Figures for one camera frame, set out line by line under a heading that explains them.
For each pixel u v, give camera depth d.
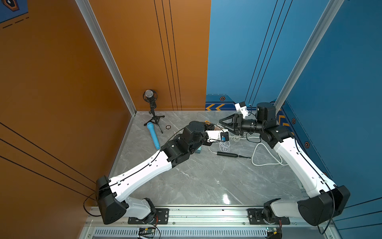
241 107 0.66
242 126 0.61
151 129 1.06
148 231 0.71
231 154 0.95
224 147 0.93
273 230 0.72
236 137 1.00
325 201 0.38
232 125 0.60
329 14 0.71
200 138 0.52
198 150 0.96
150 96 0.97
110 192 0.39
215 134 0.57
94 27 0.76
